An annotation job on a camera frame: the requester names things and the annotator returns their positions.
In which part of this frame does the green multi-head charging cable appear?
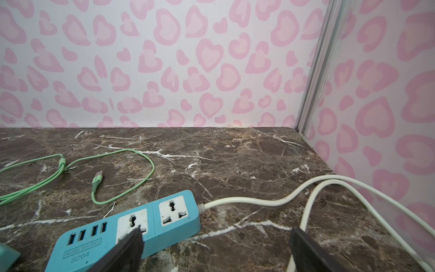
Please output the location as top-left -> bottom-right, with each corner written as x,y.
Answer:
0,148 -> 156,206

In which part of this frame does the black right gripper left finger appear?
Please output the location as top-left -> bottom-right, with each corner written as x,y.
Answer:
88,226 -> 144,272

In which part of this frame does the blue power strip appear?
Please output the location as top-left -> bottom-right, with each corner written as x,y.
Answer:
45,190 -> 203,272

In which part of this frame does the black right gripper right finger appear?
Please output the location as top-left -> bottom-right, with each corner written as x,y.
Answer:
288,228 -> 347,272

